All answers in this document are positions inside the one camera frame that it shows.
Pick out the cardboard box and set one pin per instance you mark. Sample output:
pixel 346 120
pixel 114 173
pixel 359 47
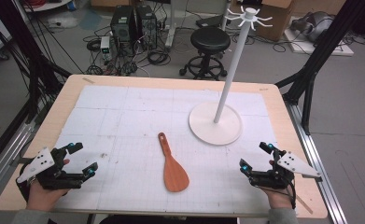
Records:
pixel 275 21

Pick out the white desk leg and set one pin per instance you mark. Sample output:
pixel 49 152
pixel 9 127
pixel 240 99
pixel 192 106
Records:
pixel 171 28

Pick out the wooden rice spatula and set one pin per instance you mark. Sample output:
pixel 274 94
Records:
pixel 174 177

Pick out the aluminium rail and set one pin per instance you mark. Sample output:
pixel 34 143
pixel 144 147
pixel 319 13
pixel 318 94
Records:
pixel 6 155
pixel 320 161

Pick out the white hook stand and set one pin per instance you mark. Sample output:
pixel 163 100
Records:
pixel 216 127

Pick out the white flat board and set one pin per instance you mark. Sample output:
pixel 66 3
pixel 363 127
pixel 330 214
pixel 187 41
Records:
pixel 326 47

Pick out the black metal frame stand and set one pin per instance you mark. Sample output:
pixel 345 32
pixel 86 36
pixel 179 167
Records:
pixel 314 62
pixel 32 71

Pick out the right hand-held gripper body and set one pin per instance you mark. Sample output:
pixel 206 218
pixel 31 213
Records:
pixel 273 179

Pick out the person's left hand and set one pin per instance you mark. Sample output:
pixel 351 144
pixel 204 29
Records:
pixel 43 197

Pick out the small white power supply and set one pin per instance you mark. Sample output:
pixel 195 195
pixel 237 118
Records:
pixel 105 46

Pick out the person's right hand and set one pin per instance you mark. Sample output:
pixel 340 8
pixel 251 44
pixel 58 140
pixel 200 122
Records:
pixel 279 198

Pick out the black computer tower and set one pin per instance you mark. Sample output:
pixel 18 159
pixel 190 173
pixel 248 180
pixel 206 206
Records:
pixel 146 26
pixel 122 25

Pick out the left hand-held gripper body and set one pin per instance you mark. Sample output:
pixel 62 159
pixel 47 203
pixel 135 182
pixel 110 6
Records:
pixel 48 177

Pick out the white grid mat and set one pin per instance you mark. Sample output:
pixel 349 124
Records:
pixel 133 124

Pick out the black round stool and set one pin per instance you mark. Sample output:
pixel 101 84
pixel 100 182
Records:
pixel 210 40

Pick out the grey bag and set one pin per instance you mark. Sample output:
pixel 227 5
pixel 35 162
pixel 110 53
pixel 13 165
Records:
pixel 315 25

